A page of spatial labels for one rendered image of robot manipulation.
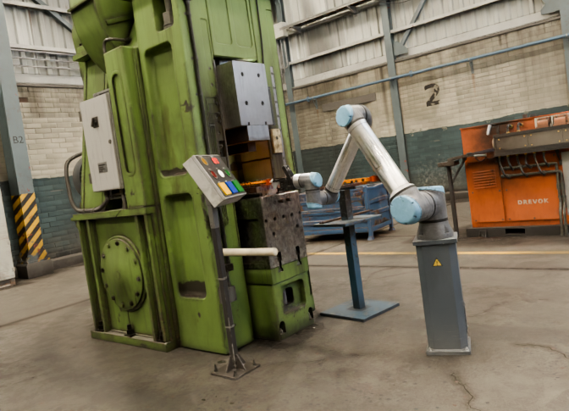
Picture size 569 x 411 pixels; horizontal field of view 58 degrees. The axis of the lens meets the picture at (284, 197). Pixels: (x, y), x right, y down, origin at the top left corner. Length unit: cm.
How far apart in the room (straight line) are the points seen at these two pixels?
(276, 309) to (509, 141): 352
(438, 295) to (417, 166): 824
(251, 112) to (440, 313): 162
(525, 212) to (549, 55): 459
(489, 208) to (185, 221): 386
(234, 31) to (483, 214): 378
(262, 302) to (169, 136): 121
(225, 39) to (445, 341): 224
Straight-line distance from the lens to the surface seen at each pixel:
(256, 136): 326
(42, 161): 909
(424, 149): 1085
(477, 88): 1047
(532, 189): 607
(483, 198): 622
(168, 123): 337
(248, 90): 329
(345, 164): 303
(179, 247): 343
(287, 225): 332
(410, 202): 256
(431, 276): 278
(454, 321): 284
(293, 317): 339
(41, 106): 925
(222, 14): 352
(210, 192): 264
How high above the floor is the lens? 106
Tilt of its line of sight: 3 degrees down
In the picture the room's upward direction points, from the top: 8 degrees counter-clockwise
